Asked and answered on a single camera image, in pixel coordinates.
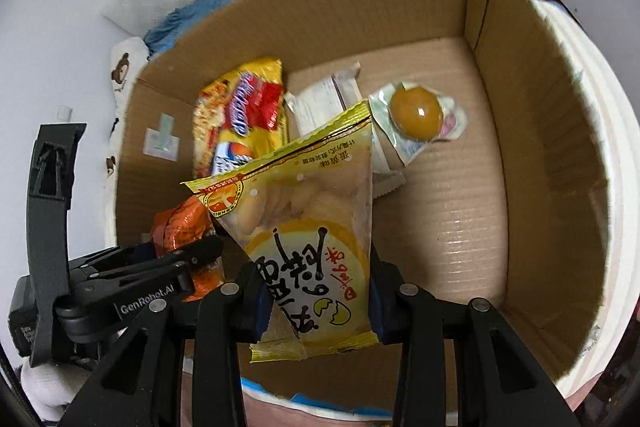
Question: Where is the white purple snack bar wrapper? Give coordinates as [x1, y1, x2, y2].
[331, 61, 362, 110]

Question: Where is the white striped blanket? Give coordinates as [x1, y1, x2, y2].
[240, 0, 640, 425]

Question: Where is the bear print pillow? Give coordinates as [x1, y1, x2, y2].
[104, 36, 151, 243]

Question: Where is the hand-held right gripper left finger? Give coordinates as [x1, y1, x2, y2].
[65, 259, 275, 427]

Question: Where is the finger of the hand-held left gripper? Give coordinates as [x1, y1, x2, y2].
[79, 243, 158, 276]
[89, 233, 225, 281]

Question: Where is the orange snack packet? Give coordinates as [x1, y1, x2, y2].
[151, 196, 226, 298]

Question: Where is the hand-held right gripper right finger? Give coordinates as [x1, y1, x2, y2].
[368, 256, 581, 427]

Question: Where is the cardboard box with blue print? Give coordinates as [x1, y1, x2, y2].
[112, 0, 623, 410]

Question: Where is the clear braised egg packet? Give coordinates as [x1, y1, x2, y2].
[369, 81, 471, 166]

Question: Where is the yellow egg cake packet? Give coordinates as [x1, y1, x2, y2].
[181, 101, 378, 364]

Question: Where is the yellow red chip bag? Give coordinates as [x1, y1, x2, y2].
[192, 57, 290, 180]

